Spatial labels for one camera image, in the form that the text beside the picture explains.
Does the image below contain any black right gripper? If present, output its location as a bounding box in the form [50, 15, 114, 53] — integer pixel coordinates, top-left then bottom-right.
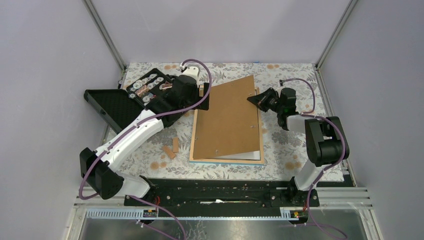
[246, 87, 283, 115]

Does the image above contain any brown cardboard backing board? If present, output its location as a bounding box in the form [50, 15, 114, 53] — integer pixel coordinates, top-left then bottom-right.
[194, 75, 259, 159]

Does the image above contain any wooden picture frame blue edge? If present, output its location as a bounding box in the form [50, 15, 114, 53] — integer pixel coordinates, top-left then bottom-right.
[188, 84, 266, 166]

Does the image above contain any hot air balloon photo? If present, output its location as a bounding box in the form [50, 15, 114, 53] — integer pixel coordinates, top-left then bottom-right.
[214, 150, 261, 161]

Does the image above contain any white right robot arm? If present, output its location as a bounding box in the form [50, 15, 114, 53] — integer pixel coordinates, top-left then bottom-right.
[247, 87, 349, 206]

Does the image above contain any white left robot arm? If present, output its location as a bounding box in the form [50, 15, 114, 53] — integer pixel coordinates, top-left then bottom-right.
[78, 72, 212, 206]

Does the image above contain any black poker chip case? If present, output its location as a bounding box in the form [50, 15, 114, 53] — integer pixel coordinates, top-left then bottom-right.
[83, 67, 186, 135]

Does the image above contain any small wooden block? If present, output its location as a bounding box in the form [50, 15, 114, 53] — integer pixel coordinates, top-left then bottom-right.
[172, 137, 179, 153]
[162, 145, 176, 160]

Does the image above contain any copper poker chip stack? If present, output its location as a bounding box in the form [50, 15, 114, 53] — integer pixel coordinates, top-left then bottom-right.
[135, 85, 149, 98]

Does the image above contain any floral patterned table mat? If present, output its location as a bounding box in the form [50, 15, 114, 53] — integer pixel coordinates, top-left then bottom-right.
[119, 63, 327, 181]

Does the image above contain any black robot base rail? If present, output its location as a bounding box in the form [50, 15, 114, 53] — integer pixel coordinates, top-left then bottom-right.
[124, 178, 320, 217]

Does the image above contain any aluminium corner post right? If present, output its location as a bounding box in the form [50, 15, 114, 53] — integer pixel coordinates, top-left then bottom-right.
[315, 0, 359, 70]

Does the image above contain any aluminium corner post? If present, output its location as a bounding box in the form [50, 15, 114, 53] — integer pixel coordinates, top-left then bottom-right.
[315, 0, 359, 70]
[82, 0, 127, 72]

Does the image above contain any aluminium corner post left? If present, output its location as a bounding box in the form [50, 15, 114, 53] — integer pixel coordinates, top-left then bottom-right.
[82, 0, 127, 72]

